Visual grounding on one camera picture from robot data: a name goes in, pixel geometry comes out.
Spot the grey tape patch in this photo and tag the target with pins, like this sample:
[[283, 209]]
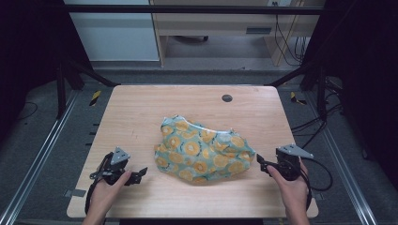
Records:
[[75, 193]]

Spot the grey round table grommet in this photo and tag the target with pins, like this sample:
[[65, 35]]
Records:
[[227, 98]]

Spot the white cabinet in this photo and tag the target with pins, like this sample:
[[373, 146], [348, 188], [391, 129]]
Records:
[[115, 37]]

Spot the black metal crossbar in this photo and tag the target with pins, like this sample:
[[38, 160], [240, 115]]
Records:
[[187, 9]]

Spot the light wooden desk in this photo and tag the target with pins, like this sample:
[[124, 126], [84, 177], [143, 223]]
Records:
[[219, 22]]

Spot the aluminium floor rail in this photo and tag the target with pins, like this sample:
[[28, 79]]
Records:
[[40, 150], [347, 168]]

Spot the person's right hand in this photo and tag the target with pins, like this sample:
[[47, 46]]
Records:
[[295, 195]]

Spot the black curtain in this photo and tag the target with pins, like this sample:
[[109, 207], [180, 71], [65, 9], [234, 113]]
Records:
[[366, 78], [28, 56]]

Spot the teal cloth with orange print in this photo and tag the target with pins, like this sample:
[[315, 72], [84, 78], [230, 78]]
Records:
[[200, 150]]

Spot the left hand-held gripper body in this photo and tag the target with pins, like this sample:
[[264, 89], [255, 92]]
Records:
[[118, 156]]

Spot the yellow and black tape strip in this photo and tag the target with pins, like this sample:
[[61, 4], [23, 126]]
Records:
[[95, 97], [295, 98]]

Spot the black metal frame stand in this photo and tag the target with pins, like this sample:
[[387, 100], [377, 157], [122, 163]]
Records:
[[61, 90], [320, 93]]

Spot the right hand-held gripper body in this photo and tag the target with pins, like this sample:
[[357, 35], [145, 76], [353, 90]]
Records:
[[289, 159]]

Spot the person's left hand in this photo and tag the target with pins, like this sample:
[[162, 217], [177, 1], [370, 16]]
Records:
[[101, 197]]

